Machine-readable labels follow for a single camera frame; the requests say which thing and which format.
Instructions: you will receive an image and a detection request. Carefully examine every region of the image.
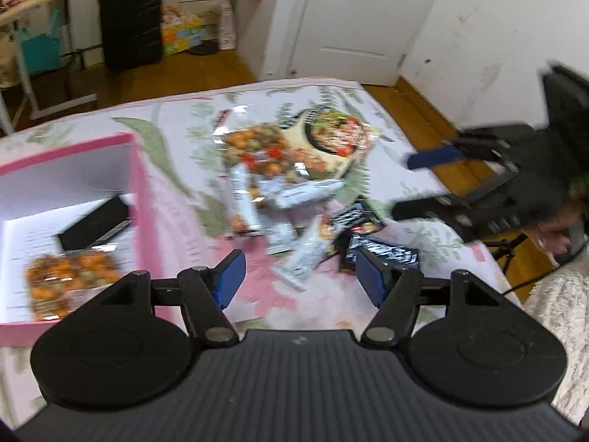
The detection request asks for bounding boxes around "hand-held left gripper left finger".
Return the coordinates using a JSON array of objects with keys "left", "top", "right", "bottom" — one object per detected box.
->
[{"left": 94, "top": 249, "right": 247, "bottom": 347}]

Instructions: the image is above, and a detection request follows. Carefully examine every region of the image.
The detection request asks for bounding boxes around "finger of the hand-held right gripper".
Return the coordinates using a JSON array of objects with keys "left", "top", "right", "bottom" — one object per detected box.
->
[
  {"left": 391, "top": 172, "right": 525, "bottom": 242},
  {"left": 406, "top": 125, "right": 530, "bottom": 172}
]

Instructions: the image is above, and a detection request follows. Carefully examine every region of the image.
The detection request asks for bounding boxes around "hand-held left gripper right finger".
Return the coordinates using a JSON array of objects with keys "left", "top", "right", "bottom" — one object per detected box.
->
[{"left": 356, "top": 246, "right": 504, "bottom": 347}]

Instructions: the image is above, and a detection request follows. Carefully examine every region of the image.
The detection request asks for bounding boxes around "orange ball snack bag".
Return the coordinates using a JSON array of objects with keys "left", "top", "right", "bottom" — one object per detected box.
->
[
  {"left": 25, "top": 252, "right": 124, "bottom": 322},
  {"left": 216, "top": 122, "right": 314, "bottom": 186}
]

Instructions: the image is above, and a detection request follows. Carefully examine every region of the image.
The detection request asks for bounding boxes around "pink cardboard box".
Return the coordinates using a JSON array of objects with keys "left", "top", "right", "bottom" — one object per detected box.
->
[{"left": 0, "top": 133, "right": 159, "bottom": 347}]

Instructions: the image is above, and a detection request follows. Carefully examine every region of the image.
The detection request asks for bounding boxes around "person's right hand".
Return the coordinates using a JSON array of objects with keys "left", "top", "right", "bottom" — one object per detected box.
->
[{"left": 535, "top": 209, "right": 586, "bottom": 264}]

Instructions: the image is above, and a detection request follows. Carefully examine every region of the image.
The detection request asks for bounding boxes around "black snack packet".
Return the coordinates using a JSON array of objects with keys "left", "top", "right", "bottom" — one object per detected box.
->
[
  {"left": 57, "top": 194, "right": 135, "bottom": 252},
  {"left": 339, "top": 234, "right": 420, "bottom": 273},
  {"left": 334, "top": 204, "right": 386, "bottom": 236}
]

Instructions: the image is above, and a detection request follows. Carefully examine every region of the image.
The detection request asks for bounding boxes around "white snack bar packet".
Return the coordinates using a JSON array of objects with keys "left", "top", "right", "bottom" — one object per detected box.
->
[
  {"left": 255, "top": 177, "right": 347, "bottom": 211},
  {"left": 229, "top": 166, "right": 259, "bottom": 236},
  {"left": 264, "top": 222, "right": 297, "bottom": 255},
  {"left": 271, "top": 214, "right": 338, "bottom": 292}
]

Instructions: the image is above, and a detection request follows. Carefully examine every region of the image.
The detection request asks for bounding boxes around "black tripod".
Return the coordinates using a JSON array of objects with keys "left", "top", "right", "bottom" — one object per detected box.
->
[{"left": 482, "top": 232, "right": 531, "bottom": 296}]

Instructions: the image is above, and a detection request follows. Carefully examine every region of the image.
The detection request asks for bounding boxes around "large food picture packet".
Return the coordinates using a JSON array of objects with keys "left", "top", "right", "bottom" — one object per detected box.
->
[{"left": 281, "top": 107, "right": 384, "bottom": 179}]

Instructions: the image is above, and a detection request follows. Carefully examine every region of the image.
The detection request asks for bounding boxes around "small red black packet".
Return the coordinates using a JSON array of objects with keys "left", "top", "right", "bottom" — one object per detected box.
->
[{"left": 213, "top": 106, "right": 236, "bottom": 135}]

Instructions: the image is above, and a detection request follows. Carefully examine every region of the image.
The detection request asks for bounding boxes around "white door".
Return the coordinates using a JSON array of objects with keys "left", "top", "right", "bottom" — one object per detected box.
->
[{"left": 289, "top": 0, "right": 451, "bottom": 87}]

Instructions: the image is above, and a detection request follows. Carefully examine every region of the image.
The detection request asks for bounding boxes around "white fluffy blanket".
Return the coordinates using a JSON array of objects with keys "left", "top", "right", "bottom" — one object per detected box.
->
[{"left": 523, "top": 262, "right": 589, "bottom": 427}]

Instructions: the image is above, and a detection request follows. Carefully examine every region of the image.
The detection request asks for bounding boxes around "black round stand base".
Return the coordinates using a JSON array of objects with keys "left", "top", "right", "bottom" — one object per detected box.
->
[{"left": 190, "top": 39, "right": 220, "bottom": 57}]

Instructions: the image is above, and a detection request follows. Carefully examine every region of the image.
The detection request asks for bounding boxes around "pink white bag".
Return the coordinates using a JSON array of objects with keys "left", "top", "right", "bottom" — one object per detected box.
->
[{"left": 218, "top": 2, "right": 239, "bottom": 51}]

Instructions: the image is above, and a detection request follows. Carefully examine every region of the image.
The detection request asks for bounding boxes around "colorful cardboard box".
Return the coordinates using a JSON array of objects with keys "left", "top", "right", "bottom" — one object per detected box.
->
[{"left": 160, "top": 6, "right": 209, "bottom": 57}]

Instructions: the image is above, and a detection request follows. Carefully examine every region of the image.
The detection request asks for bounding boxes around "black suitcase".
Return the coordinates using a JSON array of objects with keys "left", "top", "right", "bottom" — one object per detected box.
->
[{"left": 99, "top": 0, "right": 165, "bottom": 73}]

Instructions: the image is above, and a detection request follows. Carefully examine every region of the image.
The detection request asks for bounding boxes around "teal bag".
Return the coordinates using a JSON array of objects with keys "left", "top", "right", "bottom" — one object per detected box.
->
[{"left": 20, "top": 9, "right": 64, "bottom": 75}]

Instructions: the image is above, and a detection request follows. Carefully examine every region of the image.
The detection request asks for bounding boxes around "folding side table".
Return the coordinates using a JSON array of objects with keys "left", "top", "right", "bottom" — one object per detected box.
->
[{"left": 0, "top": 0, "right": 121, "bottom": 123}]

